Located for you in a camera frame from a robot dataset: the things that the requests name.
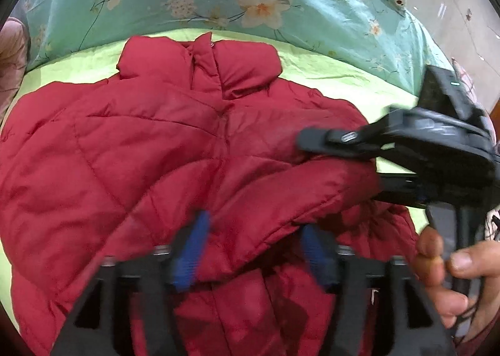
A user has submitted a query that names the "green bed sheet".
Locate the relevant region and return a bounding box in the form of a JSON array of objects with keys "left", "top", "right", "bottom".
[{"left": 0, "top": 28, "right": 430, "bottom": 337}]

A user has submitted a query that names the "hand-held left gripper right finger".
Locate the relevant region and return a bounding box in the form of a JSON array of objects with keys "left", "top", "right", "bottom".
[{"left": 299, "top": 223, "right": 458, "bottom": 356}]

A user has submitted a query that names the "person's right hand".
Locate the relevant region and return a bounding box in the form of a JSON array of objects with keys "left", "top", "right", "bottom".
[{"left": 413, "top": 225, "right": 500, "bottom": 341}]

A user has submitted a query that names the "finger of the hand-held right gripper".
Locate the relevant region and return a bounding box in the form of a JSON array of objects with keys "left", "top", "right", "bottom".
[
  {"left": 296, "top": 122, "right": 393, "bottom": 159},
  {"left": 373, "top": 173, "right": 428, "bottom": 209}
]

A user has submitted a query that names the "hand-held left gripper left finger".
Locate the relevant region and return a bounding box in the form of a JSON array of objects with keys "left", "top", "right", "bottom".
[{"left": 51, "top": 210, "right": 213, "bottom": 356}]

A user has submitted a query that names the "red puffer jacket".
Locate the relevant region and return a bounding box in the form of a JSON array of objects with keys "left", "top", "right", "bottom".
[{"left": 0, "top": 32, "right": 430, "bottom": 356}]

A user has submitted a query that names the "pink floral pillow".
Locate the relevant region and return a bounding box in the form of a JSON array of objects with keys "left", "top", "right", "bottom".
[{"left": 451, "top": 57, "right": 500, "bottom": 134}]

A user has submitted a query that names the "pink quilt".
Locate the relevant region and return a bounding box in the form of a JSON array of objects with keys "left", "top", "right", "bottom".
[{"left": 0, "top": 16, "right": 32, "bottom": 124}]

